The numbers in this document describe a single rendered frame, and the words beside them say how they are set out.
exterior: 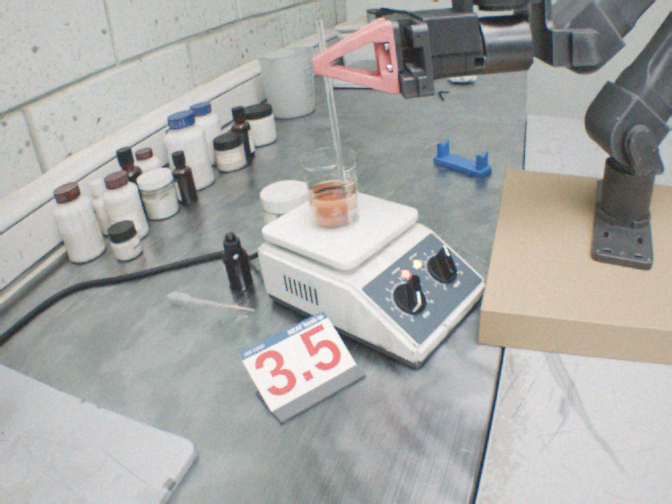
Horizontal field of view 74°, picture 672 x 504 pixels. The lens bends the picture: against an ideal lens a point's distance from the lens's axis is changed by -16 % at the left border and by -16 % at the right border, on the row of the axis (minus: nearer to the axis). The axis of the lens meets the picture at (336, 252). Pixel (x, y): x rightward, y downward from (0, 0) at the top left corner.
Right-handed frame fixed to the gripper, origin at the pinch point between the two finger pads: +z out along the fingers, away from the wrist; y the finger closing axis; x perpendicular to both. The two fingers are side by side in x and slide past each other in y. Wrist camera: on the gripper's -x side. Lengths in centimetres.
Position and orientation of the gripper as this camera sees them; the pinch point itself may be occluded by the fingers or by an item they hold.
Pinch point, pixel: (321, 64)
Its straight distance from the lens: 48.7
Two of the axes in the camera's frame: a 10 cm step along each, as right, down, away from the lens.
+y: 0.5, 5.2, -8.5
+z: -9.9, 1.6, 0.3
